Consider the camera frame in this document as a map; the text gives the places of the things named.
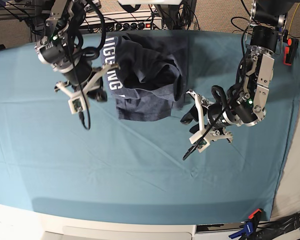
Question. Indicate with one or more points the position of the teal table cloth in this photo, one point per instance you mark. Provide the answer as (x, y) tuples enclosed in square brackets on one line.
[(133, 172)]

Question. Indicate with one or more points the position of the blue-grey T-shirt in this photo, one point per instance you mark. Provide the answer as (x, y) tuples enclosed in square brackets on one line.
[(151, 78)]

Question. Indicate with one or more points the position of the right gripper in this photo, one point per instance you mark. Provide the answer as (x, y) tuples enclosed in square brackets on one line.
[(87, 82)]

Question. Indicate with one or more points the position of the orange black clamp top right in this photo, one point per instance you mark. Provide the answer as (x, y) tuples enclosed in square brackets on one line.
[(290, 51)]

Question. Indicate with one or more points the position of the black plastic bag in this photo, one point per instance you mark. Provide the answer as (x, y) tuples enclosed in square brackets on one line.
[(279, 227)]

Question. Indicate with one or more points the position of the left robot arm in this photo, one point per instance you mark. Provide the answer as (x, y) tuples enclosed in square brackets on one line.
[(244, 102)]

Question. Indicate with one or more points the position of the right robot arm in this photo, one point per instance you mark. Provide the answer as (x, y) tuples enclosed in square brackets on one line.
[(61, 47)]

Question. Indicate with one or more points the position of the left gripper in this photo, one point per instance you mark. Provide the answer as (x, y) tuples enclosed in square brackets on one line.
[(210, 118)]

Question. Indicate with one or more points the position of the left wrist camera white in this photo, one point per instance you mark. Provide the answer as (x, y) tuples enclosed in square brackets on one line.
[(199, 142)]

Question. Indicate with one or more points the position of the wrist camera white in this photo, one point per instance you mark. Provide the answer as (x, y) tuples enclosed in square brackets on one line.
[(77, 104), (199, 142)]

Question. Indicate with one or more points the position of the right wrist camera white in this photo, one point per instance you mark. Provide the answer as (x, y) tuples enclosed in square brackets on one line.
[(77, 104)]

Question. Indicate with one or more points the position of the blue orange clamp bottom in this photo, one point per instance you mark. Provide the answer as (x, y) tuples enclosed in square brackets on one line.
[(249, 228)]

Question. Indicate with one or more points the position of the white power strip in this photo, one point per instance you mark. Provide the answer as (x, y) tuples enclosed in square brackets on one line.
[(134, 26)]

